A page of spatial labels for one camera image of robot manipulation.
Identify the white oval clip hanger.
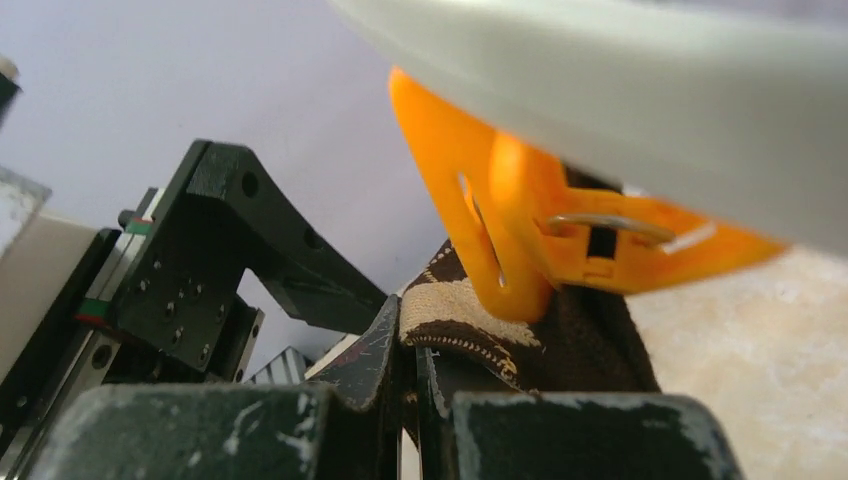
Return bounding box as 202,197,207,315
334,1,847,255

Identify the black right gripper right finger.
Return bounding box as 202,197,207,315
416,348,744,479

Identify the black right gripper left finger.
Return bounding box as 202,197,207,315
31,296,400,479

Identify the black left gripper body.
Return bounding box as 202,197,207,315
1,168,263,458

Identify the brown argyle sock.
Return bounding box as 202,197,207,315
396,165,662,399

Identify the orange clothes clip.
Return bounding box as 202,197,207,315
388,68,785,323

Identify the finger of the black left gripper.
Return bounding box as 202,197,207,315
109,140,386,371

